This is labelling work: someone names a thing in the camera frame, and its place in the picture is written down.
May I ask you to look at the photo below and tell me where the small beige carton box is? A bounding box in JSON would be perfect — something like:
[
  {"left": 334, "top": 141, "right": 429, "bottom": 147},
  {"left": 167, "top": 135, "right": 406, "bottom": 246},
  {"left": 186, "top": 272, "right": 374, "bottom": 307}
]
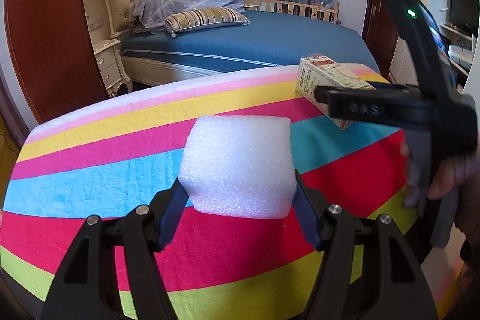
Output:
[{"left": 295, "top": 55, "right": 374, "bottom": 130}]

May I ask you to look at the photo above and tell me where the person right hand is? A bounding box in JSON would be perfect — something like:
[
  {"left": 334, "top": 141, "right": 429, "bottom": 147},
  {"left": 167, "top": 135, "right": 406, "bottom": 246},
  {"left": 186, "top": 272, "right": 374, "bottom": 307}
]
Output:
[{"left": 400, "top": 139, "right": 479, "bottom": 208}]

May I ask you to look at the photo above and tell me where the black television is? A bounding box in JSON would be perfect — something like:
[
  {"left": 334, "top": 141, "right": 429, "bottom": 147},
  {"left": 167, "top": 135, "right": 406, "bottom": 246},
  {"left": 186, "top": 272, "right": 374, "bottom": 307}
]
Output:
[{"left": 448, "top": 0, "right": 479, "bottom": 37}]

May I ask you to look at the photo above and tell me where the bed with blue sheet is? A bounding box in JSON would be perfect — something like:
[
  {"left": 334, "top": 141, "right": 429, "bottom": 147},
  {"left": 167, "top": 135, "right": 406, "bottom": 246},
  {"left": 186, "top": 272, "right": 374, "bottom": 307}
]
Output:
[{"left": 120, "top": 10, "right": 380, "bottom": 73}]

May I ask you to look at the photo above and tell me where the wooden crib rail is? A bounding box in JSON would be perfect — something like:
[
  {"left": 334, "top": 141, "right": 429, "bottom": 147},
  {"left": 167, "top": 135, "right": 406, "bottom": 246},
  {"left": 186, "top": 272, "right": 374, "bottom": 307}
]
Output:
[{"left": 245, "top": 0, "right": 340, "bottom": 24}]

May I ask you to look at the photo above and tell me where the cream bedside table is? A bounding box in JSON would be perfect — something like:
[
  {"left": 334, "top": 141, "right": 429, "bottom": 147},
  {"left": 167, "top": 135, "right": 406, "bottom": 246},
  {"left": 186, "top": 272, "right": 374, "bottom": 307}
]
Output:
[{"left": 93, "top": 39, "right": 133, "bottom": 97}]

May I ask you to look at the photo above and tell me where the colourful striped table cloth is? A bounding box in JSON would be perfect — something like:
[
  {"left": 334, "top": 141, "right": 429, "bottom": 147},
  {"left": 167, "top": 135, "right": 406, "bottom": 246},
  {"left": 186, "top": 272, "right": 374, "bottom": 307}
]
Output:
[{"left": 1, "top": 66, "right": 417, "bottom": 319}]

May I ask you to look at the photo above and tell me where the white foam block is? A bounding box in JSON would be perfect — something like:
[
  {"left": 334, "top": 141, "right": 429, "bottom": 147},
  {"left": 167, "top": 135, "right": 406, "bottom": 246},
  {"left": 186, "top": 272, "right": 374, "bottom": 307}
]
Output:
[{"left": 178, "top": 115, "right": 296, "bottom": 219}]

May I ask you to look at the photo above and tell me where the striped yellow pillow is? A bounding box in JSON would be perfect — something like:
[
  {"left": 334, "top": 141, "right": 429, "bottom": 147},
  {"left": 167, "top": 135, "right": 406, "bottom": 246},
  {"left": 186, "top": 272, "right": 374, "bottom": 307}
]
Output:
[{"left": 164, "top": 7, "right": 251, "bottom": 37}]

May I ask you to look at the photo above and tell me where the dark red door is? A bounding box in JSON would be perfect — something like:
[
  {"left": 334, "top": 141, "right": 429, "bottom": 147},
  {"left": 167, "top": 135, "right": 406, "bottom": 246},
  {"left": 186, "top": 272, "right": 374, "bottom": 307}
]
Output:
[{"left": 362, "top": 0, "right": 399, "bottom": 78}]

